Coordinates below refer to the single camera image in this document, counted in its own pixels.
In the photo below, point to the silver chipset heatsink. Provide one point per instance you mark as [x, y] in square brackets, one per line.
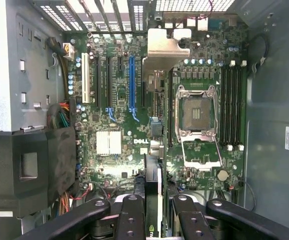
[108, 143]

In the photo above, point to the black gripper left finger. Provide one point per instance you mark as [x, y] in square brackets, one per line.
[132, 220]

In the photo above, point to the open dark PC case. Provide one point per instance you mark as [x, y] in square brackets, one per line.
[272, 100]

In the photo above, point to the long black expansion slot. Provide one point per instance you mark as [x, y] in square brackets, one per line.
[97, 82]
[109, 82]

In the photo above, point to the green motherboard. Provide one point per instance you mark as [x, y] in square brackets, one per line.
[97, 122]

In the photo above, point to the short black expansion slot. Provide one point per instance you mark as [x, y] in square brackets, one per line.
[120, 63]

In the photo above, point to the RAM slot black clips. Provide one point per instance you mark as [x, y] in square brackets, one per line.
[235, 107]
[223, 107]

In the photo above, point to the white power connector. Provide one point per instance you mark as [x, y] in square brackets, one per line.
[69, 51]

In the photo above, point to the grey power supply unit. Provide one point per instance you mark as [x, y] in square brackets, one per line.
[9, 75]

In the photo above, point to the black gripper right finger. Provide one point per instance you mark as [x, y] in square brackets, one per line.
[192, 222]

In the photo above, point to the CPU socket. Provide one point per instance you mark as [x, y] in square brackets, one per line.
[197, 115]

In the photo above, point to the coin cell battery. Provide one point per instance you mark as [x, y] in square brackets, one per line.
[222, 175]

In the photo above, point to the white expansion slot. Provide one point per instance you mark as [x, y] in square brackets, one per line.
[85, 77]

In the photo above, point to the blue expansion slot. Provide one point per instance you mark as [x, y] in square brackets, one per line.
[132, 82]

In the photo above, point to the RAM slot white clips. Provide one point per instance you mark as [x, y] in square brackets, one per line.
[229, 107]
[241, 107]

